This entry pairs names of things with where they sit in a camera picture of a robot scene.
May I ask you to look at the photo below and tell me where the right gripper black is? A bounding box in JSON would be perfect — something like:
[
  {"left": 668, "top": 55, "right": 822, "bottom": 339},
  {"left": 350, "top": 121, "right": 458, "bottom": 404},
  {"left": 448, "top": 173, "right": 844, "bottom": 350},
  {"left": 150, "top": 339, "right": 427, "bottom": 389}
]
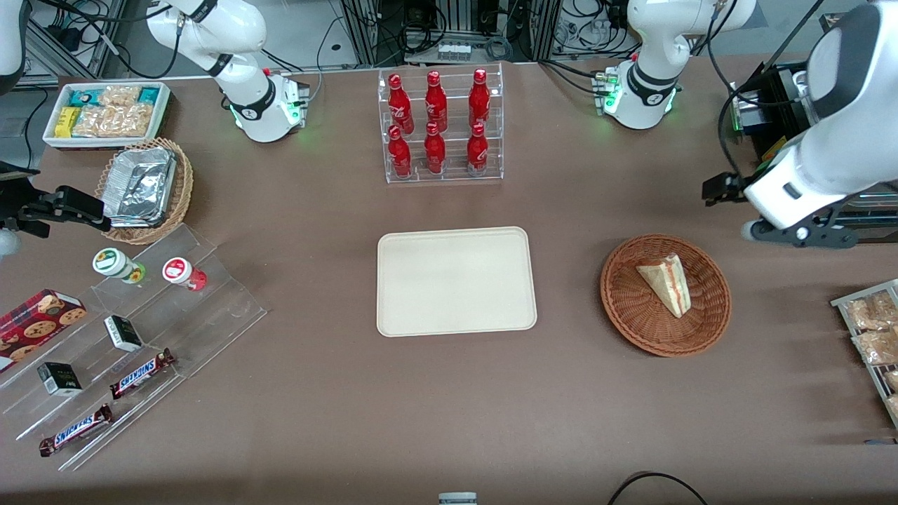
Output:
[{"left": 0, "top": 185, "right": 113, "bottom": 238}]

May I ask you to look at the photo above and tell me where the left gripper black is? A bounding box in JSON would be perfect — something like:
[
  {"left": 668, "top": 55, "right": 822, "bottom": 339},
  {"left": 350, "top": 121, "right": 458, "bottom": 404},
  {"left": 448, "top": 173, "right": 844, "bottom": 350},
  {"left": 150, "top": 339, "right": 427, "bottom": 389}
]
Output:
[{"left": 703, "top": 173, "right": 746, "bottom": 207}]

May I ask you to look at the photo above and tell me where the triangular sandwich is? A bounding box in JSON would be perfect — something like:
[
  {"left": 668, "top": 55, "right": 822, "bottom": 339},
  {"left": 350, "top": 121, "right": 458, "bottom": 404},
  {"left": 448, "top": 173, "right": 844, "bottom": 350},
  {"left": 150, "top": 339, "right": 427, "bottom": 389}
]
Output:
[{"left": 636, "top": 253, "right": 692, "bottom": 319}]

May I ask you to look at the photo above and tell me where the light wicker basket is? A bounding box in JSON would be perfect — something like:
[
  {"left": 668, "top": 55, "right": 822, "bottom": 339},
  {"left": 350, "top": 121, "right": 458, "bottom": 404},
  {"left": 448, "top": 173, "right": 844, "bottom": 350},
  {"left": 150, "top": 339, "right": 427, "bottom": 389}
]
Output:
[{"left": 95, "top": 137, "right": 194, "bottom": 245}]

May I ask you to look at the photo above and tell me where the brown wicker basket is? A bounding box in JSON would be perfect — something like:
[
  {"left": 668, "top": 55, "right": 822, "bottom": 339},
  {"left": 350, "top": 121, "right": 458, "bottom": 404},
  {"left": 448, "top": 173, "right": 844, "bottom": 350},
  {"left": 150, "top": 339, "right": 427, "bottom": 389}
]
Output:
[{"left": 600, "top": 234, "right": 732, "bottom": 358}]

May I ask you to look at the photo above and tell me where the beige plastic tray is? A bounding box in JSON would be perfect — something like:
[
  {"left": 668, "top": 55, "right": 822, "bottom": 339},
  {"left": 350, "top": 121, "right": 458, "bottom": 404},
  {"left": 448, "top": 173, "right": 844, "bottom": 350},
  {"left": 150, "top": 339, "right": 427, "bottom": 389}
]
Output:
[{"left": 377, "top": 226, "right": 538, "bottom": 338}]

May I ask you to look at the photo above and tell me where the green lid snack cup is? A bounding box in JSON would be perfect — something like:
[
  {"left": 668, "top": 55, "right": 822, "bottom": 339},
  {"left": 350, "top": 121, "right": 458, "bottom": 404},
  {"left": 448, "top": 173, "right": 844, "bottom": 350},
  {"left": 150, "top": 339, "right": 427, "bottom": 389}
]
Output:
[{"left": 92, "top": 248, "right": 147, "bottom": 285}]

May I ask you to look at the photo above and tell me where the aluminium foil container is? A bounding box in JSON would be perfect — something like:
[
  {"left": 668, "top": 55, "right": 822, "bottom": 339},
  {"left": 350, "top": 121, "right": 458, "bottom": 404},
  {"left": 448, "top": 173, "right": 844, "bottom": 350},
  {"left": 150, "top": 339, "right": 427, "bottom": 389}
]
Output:
[{"left": 103, "top": 146, "right": 177, "bottom": 229}]

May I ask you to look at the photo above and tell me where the white snack bin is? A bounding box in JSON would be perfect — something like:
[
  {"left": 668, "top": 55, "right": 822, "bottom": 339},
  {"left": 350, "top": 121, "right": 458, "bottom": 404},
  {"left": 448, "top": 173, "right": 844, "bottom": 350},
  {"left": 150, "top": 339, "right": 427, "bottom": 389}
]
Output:
[{"left": 42, "top": 81, "right": 172, "bottom": 151}]

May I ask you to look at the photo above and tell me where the black food warmer cabinet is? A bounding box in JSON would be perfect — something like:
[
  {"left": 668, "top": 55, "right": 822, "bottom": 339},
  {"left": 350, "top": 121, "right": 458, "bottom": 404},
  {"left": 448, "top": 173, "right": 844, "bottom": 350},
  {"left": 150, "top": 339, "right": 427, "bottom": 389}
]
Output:
[{"left": 730, "top": 60, "right": 898, "bottom": 246}]

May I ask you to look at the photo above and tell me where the red lid snack cup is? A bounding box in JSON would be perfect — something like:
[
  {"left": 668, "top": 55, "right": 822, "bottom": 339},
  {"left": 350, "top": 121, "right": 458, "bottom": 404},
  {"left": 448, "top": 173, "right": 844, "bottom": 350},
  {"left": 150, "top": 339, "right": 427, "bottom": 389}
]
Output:
[{"left": 162, "top": 257, "right": 208, "bottom": 292}]

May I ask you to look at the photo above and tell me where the red cookie box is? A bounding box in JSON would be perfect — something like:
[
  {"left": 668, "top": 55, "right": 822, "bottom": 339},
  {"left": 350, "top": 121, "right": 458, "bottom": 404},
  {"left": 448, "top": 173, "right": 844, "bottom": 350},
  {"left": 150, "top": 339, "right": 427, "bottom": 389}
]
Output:
[{"left": 0, "top": 288, "right": 88, "bottom": 375}]

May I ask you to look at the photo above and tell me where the small black box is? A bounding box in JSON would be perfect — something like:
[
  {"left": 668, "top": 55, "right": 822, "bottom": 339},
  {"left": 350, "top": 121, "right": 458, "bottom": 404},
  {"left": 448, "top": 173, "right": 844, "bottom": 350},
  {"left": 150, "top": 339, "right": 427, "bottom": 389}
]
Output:
[
  {"left": 104, "top": 315, "right": 144, "bottom": 353},
  {"left": 36, "top": 361, "right": 83, "bottom": 398}
]

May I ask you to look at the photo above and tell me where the clear acrylic stepped stand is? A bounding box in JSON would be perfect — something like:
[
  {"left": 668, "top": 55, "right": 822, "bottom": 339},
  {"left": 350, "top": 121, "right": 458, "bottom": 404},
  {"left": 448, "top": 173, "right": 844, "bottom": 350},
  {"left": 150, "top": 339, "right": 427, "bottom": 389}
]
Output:
[{"left": 0, "top": 223, "right": 268, "bottom": 472}]

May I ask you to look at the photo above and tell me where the Snickers chocolate bar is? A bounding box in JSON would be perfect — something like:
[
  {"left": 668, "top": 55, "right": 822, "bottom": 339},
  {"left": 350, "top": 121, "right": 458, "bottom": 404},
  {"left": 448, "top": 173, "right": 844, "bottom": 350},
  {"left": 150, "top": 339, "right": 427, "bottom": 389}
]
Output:
[
  {"left": 39, "top": 403, "right": 114, "bottom": 458},
  {"left": 109, "top": 348, "right": 176, "bottom": 400}
]

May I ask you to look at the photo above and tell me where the red cola bottle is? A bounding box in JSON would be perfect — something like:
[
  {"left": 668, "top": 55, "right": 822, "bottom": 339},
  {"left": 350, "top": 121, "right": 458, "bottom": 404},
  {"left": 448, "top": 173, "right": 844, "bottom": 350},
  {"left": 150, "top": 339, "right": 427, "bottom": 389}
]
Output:
[
  {"left": 388, "top": 74, "right": 415, "bottom": 135},
  {"left": 425, "top": 70, "right": 448, "bottom": 133},
  {"left": 424, "top": 122, "right": 447, "bottom": 175},
  {"left": 467, "top": 123, "right": 490, "bottom": 176},
  {"left": 469, "top": 68, "right": 491, "bottom": 129},
  {"left": 387, "top": 125, "right": 413, "bottom": 179}
]

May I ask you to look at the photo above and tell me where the clear acrylic bottle rack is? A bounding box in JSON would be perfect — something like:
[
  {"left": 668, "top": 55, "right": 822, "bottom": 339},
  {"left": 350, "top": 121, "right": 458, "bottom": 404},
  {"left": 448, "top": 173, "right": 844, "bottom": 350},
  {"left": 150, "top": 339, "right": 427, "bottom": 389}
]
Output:
[{"left": 377, "top": 62, "right": 504, "bottom": 184}]

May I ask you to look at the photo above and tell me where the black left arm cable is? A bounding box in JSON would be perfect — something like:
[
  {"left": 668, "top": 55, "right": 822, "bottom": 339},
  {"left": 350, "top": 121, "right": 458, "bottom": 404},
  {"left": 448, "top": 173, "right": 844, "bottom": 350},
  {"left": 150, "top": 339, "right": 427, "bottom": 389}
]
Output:
[{"left": 717, "top": 63, "right": 779, "bottom": 180}]

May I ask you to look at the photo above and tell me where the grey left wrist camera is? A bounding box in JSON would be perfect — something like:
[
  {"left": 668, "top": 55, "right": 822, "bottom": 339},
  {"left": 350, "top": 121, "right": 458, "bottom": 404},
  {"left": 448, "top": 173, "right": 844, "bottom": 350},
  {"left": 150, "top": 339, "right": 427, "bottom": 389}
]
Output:
[{"left": 744, "top": 209, "right": 858, "bottom": 248}]

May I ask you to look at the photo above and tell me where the grey wire rack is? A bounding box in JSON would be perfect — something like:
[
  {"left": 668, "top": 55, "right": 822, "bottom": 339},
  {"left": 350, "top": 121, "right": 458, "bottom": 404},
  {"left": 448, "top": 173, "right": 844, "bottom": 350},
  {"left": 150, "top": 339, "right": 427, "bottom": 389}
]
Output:
[{"left": 830, "top": 279, "right": 898, "bottom": 430}]

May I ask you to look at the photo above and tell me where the black floor cable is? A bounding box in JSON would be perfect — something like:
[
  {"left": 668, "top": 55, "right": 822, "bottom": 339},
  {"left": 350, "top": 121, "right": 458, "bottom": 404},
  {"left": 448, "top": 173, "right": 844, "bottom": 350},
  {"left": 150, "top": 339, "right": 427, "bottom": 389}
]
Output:
[{"left": 607, "top": 471, "right": 709, "bottom": 505}]

